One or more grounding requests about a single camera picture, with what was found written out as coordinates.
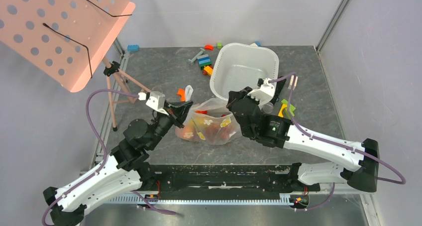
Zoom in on aluminium frame post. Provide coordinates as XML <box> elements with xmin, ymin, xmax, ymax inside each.
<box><xmin>315</xmin><ymin>0</ymin><xmax>351</xmax><ymax>54</ymax></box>

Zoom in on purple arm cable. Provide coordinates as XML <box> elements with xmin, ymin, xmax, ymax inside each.
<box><xmin>268</xmin><ymin>72</ymin><xmax>407</xmax><ymax>212</ymax></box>
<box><xmin>41</xmin><ymin>89</ymin><xmax>177</xmax><ymax>226</ymax></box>

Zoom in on pink music stand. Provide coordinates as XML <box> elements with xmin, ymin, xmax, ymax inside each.
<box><xmin>0</xmin><ymin>0</ymin><xmax>156</xmax><ymax>132</ymax></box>

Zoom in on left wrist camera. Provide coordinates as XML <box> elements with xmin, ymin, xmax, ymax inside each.
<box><xmin>145</xmin><ymin>91</ymin><xmax>168</xmax><ymax>115</ymax></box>

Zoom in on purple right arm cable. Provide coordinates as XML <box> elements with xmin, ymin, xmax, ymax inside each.
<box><xmin>268</xmin><ymin>72</ymin><xmax>407</xmax><ymax>212</ymax></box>

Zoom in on grey toy wrench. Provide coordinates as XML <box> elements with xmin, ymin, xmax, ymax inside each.
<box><xmin>188</xmin><ymin>48</ymin><xmax>205</xmax><ymax>64</ymax></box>

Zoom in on blue lego brick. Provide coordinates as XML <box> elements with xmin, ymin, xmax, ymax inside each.
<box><xmin>127</xmin><ymin>44</ymin><xmax>139</xmax><ymax>52</ymax></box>

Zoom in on white plastic basin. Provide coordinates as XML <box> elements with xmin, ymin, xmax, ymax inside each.
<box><xmin>210</xmin><ymin>43</ymin><xmax>279</xmax><ymax>101</ymax></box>

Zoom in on black microphone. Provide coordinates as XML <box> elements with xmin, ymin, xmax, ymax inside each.
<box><xmin>262</xmin><ymin>80</ymin><xmax>286</xmax><ymax>113</ymax></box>

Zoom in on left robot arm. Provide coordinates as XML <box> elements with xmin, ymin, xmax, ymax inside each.
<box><xmin>43</xmin><ymin>101</ymin><xmax>193</xmax><ymax>226</ymax></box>

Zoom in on beige wooden block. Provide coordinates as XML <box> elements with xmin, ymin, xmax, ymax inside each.
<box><xmin>288</xmin><ymin>75</ymin><xmax>298</xmax><ymax>90</ymax></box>

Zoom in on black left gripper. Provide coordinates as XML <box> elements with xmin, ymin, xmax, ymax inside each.
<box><xmin>147</xmin><ymin>100</ymin><xmax>194</xmax><ymax>150</ymax></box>

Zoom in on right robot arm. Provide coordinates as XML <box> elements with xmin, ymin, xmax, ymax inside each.
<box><xmin>226</xmin><ymin>87</ymin><xmax>379</xmax><ymax>193</ymax></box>

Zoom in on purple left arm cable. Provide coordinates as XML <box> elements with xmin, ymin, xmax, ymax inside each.
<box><xmin>41</xmin><ymin>89</ymin><xmax>177</xmax><ymax>226</ymax></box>

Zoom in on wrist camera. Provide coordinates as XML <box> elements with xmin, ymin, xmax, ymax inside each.
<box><xmin>145</xmin><ymin>91</ymin><xmax>168</xmax><ymax>115</ymax></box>
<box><xmin>247</xmin><ymin>78</ymin><xmax>275</xmax><ymax>106</ymax></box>

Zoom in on red curved block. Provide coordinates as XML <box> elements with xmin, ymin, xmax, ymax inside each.
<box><xmin>204</xmin><ymin>45</ymin><xmax>214</xmax><ymax>51</ymax></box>

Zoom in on translucent plastic bag with fruits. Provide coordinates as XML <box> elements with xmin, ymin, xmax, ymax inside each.
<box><xmin>175</xmin><ymin>98</ymin><xmax>242</xmax><ymax>145</ymax></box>

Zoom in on stacked coloured brick pile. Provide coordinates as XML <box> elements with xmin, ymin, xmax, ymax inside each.
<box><xmin>197</xmin><ymin>54</ymin><xmax>213</xmax><ymax>76</ymax></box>

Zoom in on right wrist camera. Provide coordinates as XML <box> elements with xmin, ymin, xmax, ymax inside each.
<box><xmin>247</xmin><ymin>78</ymin><xmax>275</xmax><ymax>106</ymax></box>

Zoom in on orange curved block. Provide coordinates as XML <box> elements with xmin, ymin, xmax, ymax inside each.
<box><xmin>177</xmin><ymin>89</ymin><xmax>186</xmax><ymax>102</ymax></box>

